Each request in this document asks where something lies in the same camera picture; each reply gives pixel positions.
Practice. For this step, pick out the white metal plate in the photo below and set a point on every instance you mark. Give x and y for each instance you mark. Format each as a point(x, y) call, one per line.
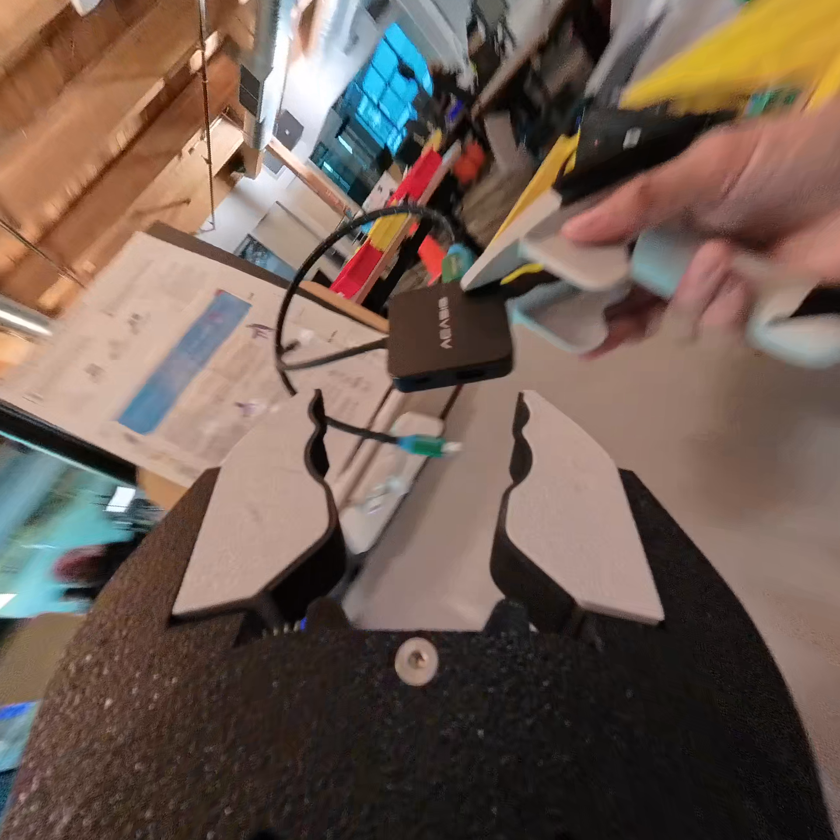
point(374, 518)

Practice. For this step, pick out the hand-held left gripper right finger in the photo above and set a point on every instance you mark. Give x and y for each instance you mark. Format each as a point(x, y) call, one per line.
point(577, 518)

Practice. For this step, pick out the person's right hand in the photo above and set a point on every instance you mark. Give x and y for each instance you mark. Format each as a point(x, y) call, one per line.
point(754, 190)

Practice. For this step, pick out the computer monitor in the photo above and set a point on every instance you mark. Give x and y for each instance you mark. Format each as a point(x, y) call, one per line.
point(65, 525)

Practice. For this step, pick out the small yellow plastic bin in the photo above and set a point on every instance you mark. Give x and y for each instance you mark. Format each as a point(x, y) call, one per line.
point(387, 233)

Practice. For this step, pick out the blue paned window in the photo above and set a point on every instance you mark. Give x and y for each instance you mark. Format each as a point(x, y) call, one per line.
point(387, 85)

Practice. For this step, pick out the red plastic bin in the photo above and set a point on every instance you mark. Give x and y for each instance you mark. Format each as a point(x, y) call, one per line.
point(358, 269)

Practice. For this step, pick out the white printed paper sheet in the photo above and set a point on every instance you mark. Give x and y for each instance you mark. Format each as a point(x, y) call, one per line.
point(164, 328)

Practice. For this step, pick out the grey desk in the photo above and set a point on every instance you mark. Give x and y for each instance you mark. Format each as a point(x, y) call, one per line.
point(689, 426)

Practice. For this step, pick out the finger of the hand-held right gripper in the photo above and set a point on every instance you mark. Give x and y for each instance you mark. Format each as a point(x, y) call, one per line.
point(508, 246)

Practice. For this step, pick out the wooden board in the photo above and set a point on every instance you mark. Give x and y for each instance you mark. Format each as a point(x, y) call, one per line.
point(348, 312)

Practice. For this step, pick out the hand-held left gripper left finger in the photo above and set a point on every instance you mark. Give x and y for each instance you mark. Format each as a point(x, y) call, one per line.
point(262, 518)

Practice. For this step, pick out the black square hub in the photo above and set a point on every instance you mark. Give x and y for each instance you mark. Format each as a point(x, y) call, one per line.
point(446, 334)

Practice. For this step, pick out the orange cone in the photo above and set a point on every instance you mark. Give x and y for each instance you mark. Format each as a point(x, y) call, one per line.
point(430, 253)

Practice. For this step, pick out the large silver air duct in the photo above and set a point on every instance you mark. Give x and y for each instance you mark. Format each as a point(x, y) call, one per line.
point(23, 318)

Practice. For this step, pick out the long silver air duct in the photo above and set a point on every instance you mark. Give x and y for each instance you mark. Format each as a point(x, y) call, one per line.
point(262, 65)

